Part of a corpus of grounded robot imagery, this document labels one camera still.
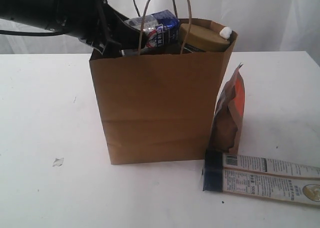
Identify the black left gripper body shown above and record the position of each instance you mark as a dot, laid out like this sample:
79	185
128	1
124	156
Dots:
82	19

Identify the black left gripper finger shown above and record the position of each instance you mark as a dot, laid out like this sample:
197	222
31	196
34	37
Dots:
119	32
110	49

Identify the blue white milk carton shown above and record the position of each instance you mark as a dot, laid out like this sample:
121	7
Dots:
161	29

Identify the nut jar with gold lid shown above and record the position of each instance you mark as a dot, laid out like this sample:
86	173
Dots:
201	39

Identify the white candy top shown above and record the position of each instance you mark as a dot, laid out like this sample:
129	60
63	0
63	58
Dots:
226	32

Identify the brown pouch with orange label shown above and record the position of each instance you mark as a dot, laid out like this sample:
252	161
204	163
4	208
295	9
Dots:
227	122

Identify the white long noodle package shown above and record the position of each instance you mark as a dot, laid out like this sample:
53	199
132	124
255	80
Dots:
261	177

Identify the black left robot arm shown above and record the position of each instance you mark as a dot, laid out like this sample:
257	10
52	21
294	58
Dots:
34	13

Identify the brown paper bag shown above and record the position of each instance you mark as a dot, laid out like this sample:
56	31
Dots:
159	107

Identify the white curtain backdrop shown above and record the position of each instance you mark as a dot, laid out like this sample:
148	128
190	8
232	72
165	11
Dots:
261	25

